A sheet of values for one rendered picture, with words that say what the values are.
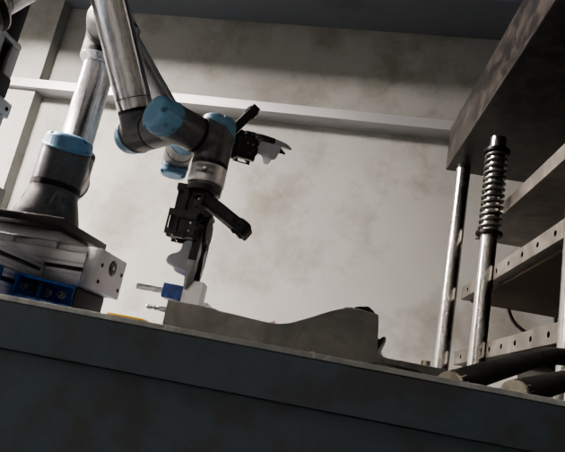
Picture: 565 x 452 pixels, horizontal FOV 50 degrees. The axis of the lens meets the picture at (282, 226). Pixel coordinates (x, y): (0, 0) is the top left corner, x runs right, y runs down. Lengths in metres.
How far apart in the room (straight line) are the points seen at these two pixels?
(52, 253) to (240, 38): 3.04
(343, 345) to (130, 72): 0.69
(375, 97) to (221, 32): 1.16
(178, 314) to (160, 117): 0.36
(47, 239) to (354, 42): 3.02
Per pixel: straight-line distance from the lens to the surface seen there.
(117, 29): 1.32
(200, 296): 1.16
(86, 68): 1.76
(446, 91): 3.94
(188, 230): 1.18
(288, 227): 3.61
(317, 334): 1.07
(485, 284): 2.06
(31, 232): 1.45
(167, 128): 1.18
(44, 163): 1.51
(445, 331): 2.42
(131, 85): 1.30
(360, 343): 1.08
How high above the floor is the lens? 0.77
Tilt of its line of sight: 15 degrees up
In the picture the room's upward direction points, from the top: 11 degrees clockwise
